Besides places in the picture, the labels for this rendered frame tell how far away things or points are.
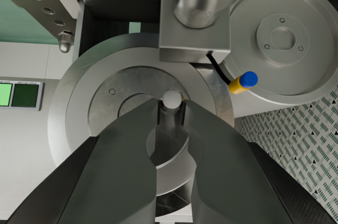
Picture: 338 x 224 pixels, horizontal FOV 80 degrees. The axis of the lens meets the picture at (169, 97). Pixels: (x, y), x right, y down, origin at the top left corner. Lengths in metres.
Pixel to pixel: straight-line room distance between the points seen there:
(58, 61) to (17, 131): 2.76
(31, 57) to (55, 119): 3.32
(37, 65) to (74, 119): 3.26
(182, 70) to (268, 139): 0.21
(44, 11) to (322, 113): 0.49
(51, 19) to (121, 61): 0.37
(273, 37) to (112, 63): 0.14
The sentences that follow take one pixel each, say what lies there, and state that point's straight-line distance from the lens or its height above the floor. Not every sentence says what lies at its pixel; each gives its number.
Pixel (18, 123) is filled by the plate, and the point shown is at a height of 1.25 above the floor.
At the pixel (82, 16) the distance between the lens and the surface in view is 0.21.
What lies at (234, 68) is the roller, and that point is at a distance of 0.18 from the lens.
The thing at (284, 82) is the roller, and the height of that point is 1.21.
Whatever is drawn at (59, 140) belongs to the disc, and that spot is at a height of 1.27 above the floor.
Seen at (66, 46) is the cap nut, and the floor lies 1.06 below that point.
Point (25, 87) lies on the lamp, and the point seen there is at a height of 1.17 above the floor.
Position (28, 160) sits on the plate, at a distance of 0.57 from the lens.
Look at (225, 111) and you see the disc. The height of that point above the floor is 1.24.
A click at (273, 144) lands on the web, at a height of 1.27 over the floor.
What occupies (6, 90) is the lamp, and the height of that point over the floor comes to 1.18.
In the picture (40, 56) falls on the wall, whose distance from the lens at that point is 3.45.
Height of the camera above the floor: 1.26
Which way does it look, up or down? 10 degrees down
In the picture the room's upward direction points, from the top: 178 degrees counter-clockwise
